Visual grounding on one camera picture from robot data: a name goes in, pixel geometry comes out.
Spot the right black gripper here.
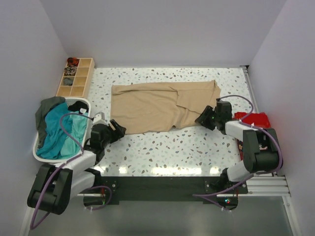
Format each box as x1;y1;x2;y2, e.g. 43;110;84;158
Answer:
194;106;220;131

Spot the beige t shirt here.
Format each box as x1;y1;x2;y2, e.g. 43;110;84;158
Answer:
110;80;221;134

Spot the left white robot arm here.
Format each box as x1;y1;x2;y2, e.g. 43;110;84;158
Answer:
27;119;126;215

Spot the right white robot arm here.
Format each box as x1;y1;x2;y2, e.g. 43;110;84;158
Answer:
195;99;283;197

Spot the light mint t shirt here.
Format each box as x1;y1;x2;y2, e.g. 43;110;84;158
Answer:
60;115;88;159

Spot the black garment with white tag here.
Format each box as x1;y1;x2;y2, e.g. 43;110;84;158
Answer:
68;101;89;114

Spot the red cartoon folded t shirt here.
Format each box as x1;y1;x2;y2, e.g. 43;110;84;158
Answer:
233;112;271;160

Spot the white laundry basket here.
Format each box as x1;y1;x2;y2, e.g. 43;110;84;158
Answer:
33;96;91;163

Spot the teal blue t shirt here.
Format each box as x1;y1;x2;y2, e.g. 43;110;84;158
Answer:
35;102;69;160

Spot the wooden compartment organizer box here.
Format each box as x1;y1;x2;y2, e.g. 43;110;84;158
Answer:
56;58;95;98

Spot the grey item in organizer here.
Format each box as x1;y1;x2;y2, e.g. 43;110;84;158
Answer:
62;77;74;86

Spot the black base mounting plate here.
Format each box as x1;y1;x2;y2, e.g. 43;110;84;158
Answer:
73;176;248;212

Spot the dark grey t shirt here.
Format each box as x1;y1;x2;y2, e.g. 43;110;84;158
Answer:
35;96;65;148

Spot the dark patterned item in organizer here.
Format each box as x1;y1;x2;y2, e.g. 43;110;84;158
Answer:
64;66;77;76

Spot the orange black item in organizer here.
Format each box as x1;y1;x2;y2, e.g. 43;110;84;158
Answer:
67;57;80;67

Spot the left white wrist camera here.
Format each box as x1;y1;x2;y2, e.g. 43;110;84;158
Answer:
92;112;107;126

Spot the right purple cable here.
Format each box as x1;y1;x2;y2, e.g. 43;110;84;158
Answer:
192;94;284;212

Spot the purple cable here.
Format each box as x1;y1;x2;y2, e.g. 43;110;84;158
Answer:
29;113;114;231
192;94;284;212

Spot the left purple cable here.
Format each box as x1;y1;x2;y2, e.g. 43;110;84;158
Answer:
29;113;114;231

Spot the aluminium rail frame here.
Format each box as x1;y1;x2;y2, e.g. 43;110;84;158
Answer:
20;176;290;236

